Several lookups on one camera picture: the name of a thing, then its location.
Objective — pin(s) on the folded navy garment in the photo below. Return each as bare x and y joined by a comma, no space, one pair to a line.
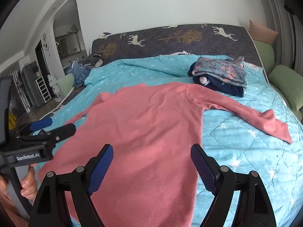
224,88

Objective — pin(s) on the blue denim garment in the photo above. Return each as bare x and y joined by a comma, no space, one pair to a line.
79,74

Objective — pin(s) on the folded floral garment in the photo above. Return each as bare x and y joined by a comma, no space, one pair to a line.
220,69

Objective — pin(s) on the metal railing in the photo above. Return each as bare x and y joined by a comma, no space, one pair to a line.
11,92

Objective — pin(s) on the pink knit sweater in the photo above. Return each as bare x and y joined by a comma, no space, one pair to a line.
146,127

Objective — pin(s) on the pale green cushion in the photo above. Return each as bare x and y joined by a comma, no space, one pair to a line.
65,82

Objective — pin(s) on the turquoise star quilt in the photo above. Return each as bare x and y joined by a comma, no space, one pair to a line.
248,151

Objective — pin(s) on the person's left hand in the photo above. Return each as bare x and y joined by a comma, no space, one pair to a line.
29,184

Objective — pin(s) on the dark deer print bed sheet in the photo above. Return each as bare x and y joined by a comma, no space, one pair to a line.
165,42

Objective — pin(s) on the dark grey garment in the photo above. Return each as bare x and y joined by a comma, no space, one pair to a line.
91,60

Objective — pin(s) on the white cat figurine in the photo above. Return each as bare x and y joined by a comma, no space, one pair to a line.
54,87

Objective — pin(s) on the grey refrigerator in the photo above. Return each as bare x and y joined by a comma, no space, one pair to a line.
28,85

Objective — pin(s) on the pink pillow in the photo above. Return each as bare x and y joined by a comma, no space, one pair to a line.
261,32

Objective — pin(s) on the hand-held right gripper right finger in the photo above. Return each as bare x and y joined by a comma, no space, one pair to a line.
203,170

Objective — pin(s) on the white shelf rack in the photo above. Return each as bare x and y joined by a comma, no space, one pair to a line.
43,89

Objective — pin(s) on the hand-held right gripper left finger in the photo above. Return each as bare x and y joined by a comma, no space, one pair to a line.
100,170

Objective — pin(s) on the small green cushion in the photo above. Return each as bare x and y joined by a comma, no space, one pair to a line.
265,56

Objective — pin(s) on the large green cushion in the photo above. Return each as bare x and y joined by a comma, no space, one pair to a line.
286,82

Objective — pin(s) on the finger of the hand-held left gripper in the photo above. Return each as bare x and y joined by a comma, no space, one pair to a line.
62,131
41,124

